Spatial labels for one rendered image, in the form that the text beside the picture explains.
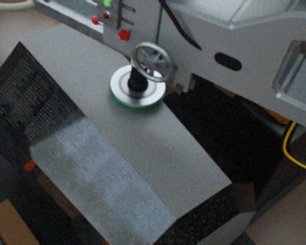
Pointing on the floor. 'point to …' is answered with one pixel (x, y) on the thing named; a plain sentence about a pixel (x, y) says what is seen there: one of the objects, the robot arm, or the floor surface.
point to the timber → (11, 225)
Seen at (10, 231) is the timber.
